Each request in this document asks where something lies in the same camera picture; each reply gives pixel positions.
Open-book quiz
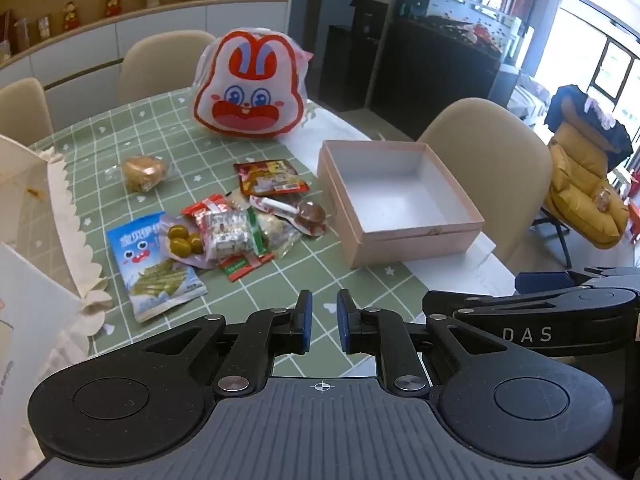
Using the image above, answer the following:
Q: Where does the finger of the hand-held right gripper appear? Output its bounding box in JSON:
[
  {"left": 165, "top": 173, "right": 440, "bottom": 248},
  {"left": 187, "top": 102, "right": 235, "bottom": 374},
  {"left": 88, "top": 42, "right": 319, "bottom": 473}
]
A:
[
  {"left": 515, "top": 266, "right": 640, "bottom": 295},
  {"left": 422, "top": 287, "right": 627, "bottom": 321}
]

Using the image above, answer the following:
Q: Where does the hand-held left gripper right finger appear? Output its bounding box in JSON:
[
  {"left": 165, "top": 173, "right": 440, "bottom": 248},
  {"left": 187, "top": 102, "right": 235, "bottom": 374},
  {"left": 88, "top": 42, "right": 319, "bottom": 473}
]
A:
[{"left": 336, "top": 289, "right": 512, "bottom": 395}]

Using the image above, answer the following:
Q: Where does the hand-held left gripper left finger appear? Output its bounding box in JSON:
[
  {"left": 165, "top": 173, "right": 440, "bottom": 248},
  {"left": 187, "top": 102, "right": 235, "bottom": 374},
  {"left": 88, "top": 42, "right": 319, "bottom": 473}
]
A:
[{"left": 142, "top": 290, "right": 313, "bottom": 396}]

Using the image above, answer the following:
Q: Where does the long red green packet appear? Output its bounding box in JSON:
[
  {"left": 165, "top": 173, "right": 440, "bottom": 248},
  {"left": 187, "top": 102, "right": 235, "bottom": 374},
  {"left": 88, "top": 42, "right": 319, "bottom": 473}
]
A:
[{"left": 218, "top": 252, "right": 276, "bottom": 283}]

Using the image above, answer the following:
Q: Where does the clear pastry packet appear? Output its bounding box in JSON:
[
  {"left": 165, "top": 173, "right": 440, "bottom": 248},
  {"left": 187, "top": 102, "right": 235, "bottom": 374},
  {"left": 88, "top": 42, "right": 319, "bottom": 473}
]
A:
[{"left": 252, "top": 210, "right": 301, "bottom": 258}]

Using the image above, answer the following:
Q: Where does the brown sausage packet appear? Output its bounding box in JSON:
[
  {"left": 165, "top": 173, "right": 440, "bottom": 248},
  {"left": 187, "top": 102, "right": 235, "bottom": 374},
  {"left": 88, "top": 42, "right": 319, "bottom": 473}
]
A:
[{"left": 249, "top": 196, "right": 328, "bottom": 237}]

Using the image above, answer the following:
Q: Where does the pink cardboard box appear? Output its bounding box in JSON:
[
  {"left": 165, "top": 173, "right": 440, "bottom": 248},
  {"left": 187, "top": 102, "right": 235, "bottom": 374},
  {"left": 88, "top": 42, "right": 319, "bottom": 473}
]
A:
[{"left": 317, "top": 140, "right": 486, "bottom": 270}]

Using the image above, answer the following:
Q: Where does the clear nut bar packet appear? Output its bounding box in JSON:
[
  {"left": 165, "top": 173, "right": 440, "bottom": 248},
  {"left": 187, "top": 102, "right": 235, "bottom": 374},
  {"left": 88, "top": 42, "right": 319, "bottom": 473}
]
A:
[{"left": 182, "top": 194, "right": 268, "bottom": 263}]

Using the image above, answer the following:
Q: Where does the pink olive packet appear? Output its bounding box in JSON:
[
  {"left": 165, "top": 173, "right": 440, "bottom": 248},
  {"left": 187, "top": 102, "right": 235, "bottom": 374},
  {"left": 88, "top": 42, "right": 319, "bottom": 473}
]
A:
[{"left": 159, "top": 212, "right": 216, "bottom": 270}]

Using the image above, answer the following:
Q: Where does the red meat snack packet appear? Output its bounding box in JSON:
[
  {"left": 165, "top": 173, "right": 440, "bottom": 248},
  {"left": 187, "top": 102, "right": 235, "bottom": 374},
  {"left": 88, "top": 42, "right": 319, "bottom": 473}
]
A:
[{"left": 233, "top": 159, "right": 311, "bottom": 197}]

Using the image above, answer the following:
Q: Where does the blue seaweed snack packet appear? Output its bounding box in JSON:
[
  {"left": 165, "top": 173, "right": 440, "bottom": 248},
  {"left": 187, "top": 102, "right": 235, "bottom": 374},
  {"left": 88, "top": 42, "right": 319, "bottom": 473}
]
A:
[{"left": 106, "top": 211, "right": 208, "bottom": 323}]

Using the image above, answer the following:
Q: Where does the golden bun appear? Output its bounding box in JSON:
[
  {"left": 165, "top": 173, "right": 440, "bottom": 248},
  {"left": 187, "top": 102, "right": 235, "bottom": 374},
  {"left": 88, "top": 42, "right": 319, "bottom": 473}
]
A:
[{"left": 122, "top": 156, "right": 172, "bottom": 193}]

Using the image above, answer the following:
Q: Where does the yellow cushioned armchair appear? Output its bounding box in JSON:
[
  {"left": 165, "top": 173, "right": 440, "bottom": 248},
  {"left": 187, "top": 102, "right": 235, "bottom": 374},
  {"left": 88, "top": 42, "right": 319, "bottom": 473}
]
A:
[{"left": 542, "top": 122, "right": 632, "bottom": 268}]

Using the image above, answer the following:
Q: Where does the dark jacket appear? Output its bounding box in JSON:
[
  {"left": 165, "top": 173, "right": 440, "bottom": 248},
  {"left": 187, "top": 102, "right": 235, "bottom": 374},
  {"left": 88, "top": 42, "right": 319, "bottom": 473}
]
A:
[{"left": 544, "top": 85, "right": 635, "bottom": 157}]

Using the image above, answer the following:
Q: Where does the black cabinet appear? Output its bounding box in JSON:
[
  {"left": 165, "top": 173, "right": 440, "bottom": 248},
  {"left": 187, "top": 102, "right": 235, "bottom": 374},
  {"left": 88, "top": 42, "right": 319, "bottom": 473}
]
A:
[{"left": 369, "top": 16, "right": 502, "bottom": 142}]

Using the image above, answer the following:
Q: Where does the rabbit face plastic bag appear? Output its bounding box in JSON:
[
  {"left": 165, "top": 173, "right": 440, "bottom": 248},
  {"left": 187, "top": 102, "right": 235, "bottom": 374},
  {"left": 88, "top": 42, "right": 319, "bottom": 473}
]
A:
[{"left": 192, "top": 29, "right": 313, "bottom": 140}]

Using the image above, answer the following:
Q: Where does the green checked tablecloth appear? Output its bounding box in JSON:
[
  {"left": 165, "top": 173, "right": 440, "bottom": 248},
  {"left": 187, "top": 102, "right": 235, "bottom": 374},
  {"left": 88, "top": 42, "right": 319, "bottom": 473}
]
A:
[{"left": 27, "top": 87, "right": 431, "bottom": 378}]

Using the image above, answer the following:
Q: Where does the black speaker box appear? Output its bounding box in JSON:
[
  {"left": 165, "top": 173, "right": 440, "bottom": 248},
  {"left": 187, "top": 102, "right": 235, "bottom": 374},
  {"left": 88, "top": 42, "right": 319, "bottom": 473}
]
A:
[{"left": 327, "top": 0, "right": 390, "bottom": 111}]

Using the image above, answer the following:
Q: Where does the beige scalloped paper bag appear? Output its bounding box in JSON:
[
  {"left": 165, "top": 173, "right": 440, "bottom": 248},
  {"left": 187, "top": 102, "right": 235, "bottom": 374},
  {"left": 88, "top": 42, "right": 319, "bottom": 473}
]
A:
[{"left": 0, "top": 135, "right": 113, "bottom": 313}]

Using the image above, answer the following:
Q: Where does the white sideboard cabinet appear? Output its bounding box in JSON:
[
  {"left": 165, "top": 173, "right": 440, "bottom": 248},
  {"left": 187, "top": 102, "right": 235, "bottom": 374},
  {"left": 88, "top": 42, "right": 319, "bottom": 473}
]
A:
[{"left": 0, "top": 0, "right": 292, "bottom": 137}]

